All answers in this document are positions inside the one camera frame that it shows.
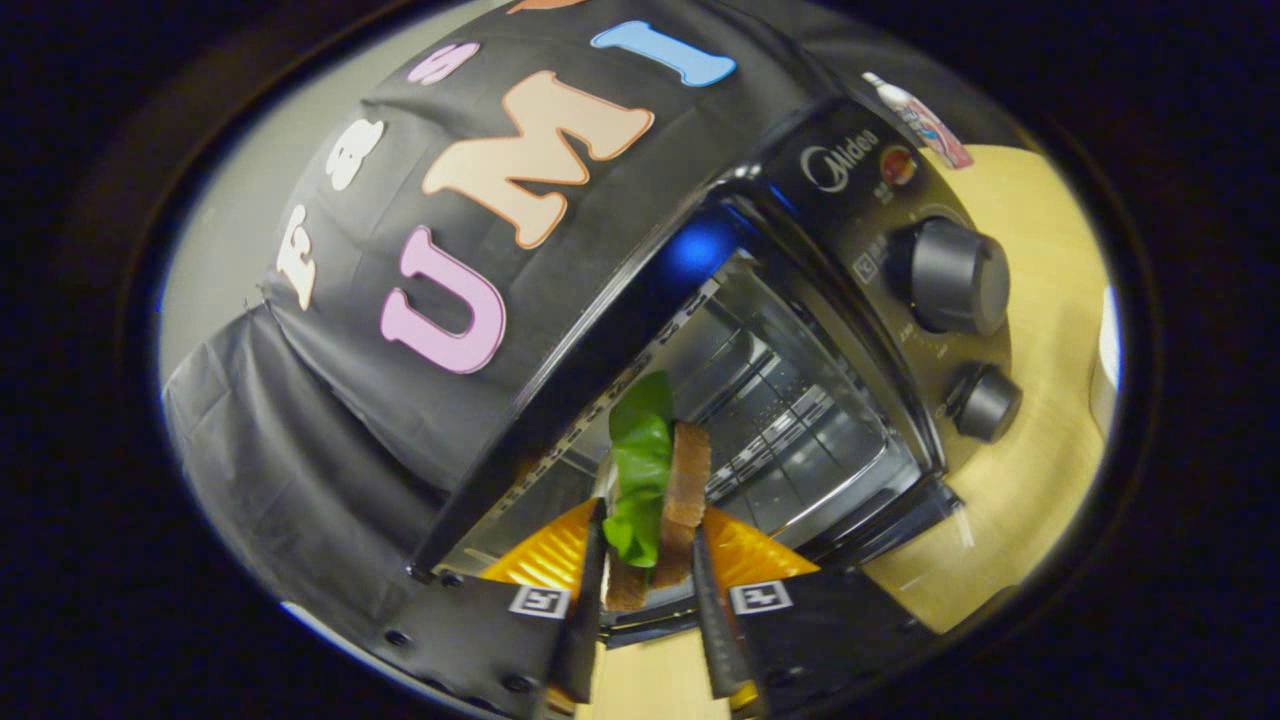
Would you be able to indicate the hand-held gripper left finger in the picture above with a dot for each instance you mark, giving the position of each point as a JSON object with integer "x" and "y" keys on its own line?
{"x": 585, "y": 620}

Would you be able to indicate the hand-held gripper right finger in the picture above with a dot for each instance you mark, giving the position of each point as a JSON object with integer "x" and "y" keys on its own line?
{"x": 715, "y": 630}

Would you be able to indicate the lettuce sandwich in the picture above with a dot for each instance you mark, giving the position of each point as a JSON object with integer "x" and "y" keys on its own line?
{"x": 645, "y": 470}

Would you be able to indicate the black toaster oven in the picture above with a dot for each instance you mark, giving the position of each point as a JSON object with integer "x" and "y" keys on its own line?
{"x": 880, "y": 250}

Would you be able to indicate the silver and pink bottle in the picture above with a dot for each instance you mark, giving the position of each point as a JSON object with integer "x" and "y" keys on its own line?
{"x": 925, "y": 120}

